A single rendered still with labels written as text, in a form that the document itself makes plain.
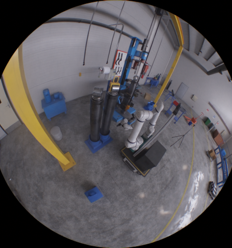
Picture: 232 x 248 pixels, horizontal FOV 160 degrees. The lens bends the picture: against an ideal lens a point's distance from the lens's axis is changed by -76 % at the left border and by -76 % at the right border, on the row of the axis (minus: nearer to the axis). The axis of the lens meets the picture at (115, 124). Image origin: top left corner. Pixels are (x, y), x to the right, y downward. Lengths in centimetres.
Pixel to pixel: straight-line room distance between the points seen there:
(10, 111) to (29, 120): 294
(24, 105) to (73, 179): 183
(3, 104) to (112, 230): 478
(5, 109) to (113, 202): 440
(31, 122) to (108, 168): 189
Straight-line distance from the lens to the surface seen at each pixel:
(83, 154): 228
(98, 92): 114
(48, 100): 303
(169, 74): 487
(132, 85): 264
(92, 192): 181
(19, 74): 82
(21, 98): 88
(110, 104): 146
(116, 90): 137
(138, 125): 116
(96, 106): 124
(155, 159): 173
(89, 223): 243
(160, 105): 161
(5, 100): 376
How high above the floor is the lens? 213
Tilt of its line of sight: 47 degrees down
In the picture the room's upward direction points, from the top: 19 degrees clockwise
